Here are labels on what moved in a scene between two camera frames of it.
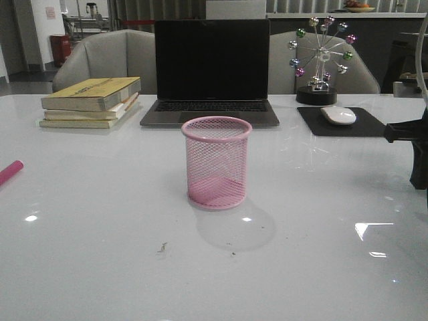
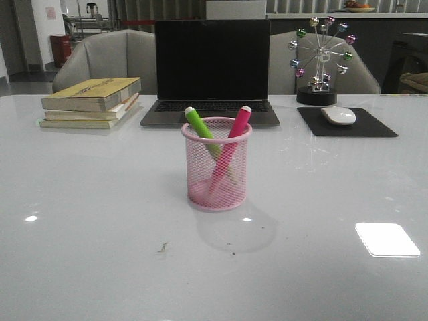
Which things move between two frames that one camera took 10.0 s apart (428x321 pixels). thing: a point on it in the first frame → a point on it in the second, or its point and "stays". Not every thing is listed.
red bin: [61, 47] stays
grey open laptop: [206, 67] stays
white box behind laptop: [235, 9] stays
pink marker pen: [10, 170] → [234, 138]
